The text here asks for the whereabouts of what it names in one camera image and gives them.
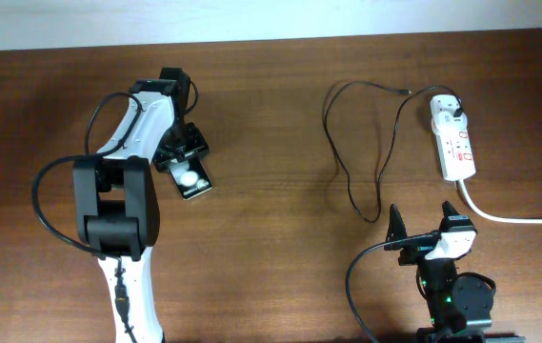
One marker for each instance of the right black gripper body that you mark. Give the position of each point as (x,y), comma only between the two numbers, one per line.
(415,253)

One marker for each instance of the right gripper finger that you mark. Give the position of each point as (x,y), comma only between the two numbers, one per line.
(396,229)
(450,214)

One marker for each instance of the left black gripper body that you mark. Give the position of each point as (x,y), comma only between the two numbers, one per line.
(183,141)

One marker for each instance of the black smartphone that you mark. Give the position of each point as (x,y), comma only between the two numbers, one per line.
(190,178)

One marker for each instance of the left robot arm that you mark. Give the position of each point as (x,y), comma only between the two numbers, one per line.
(117,211)

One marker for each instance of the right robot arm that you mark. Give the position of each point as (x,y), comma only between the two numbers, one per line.
(459,303)

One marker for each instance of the white USB charger plug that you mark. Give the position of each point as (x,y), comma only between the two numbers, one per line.
(447,114)

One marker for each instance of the white power strip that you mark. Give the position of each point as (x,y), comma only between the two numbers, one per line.
(455,155)

